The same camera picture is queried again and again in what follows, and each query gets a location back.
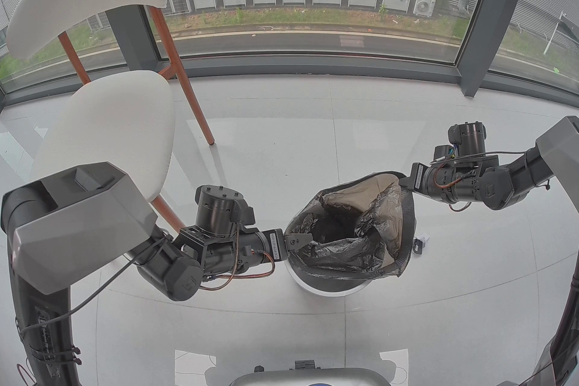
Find black plastic bag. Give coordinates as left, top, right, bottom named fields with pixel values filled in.
left=284, top=171, right=416, bottom=281

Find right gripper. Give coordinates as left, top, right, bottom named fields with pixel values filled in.
left=409, top=162, right=476, bottom=204

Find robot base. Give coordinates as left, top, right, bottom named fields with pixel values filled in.
left=235, top=359, right=391, bottom=386

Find black cable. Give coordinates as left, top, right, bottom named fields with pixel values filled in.
left=18, top=237, right=168, bottom=337

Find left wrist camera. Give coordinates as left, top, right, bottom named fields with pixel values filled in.
left=233, top=201, right=255, bottom=227

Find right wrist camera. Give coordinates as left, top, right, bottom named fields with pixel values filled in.
left=433, top=144, right=458, bottom=163

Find white trash bin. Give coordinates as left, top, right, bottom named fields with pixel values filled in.
left=289, top=269, right=370, bottom=299

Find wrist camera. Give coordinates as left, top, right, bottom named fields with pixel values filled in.
left=433, top=144, right=458, bottom=163
left=233, top=201, right=255, bottom=227

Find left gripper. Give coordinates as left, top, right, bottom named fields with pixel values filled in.
left=205, top=229, right=287, bottom=281

